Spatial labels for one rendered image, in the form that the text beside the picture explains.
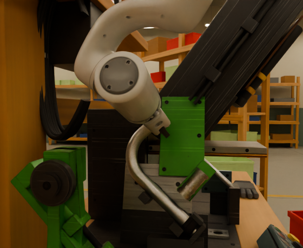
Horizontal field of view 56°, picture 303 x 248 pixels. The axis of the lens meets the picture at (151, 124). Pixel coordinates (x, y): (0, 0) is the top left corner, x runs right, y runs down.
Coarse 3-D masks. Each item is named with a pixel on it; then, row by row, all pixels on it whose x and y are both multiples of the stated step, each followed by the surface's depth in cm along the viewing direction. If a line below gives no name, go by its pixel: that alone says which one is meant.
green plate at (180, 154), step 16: (176, 96) 77; (176, 112) 76; (192, 112) 75; (176, 128) 75; (192, 128) 74; (160, 144) 75; (176, 144) 74; (192, 144) 73; (160, 160) 74; (176, 160) 73; (192, 160) 72
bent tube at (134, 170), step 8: (144, 128) 73; (136, 136) 73; (144, 136) 73; (128, 144) 73; (136, 144) 73; (128, 152) 72; (136, 152) 73; (128, 160) 72; (136, 160) 72; (128, 168) 72; (136, 168) 71; (136, 176) 71; (144, 176) 71; (144, 184) 70; (152, 184) 70; (152, 192) 69; (160, 192) 69; (160, 200) 68; (168, 200) 68; (168, 208) 68; (176, 208) 68; (176, 216) 67; (184, 216) 67
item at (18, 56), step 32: (0, 0) 54; (32, 0) 63; (0, 32) 54; (32, 32) 63; (0, 64) 55; (32, 64) 63; (0, 96) 55; (32, 96) 63; (0, 128) 56; (32, 128) 63; (0, 160) 56; (32, 160) 63; (0, 192) 56; (0, 224) 57; (32, 224) 64
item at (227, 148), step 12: (156, 144) 89; (204, 144) 89; (216, 144) 89; (228, 144) 89; (240, 144) 89; (252, 144) 89; (228, 156) 84; (240, 156) 83; (252, 156) 82; (264, 156) 82
